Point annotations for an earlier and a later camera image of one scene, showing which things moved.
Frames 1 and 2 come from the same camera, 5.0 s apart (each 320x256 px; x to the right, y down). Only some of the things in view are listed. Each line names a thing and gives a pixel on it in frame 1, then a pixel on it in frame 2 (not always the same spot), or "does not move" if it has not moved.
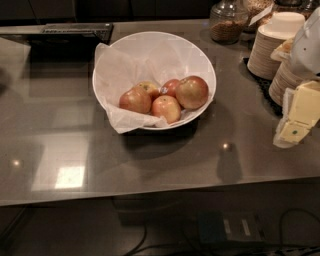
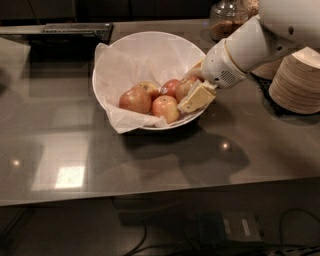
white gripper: x=306 y=53 → x=218 y=66
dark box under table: x=218 y=225 does not move
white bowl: x=160 y=79 does not move
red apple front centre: x=168 y=107 does not move
